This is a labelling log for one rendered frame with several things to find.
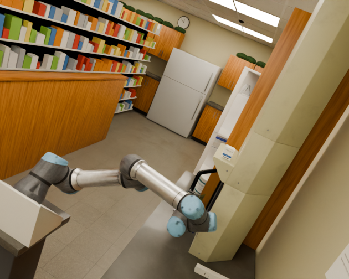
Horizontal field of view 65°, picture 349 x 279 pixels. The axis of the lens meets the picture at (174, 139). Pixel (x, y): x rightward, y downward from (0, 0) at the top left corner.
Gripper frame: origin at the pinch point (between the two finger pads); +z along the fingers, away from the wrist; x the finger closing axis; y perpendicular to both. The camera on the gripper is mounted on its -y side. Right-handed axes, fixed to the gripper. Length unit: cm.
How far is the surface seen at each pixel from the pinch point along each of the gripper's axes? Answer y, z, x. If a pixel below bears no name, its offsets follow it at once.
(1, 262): -54, -42, 66
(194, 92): -18, 495, 102
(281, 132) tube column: 48, 4, -24
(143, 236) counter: -33.7, -3.2, 13.9
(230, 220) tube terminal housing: -3.8, 3.9, -23.2
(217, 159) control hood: 22.8, 4.3, -3.4
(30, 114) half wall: -52, 97, 182
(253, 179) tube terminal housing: 21.6, 3.8, -23.3
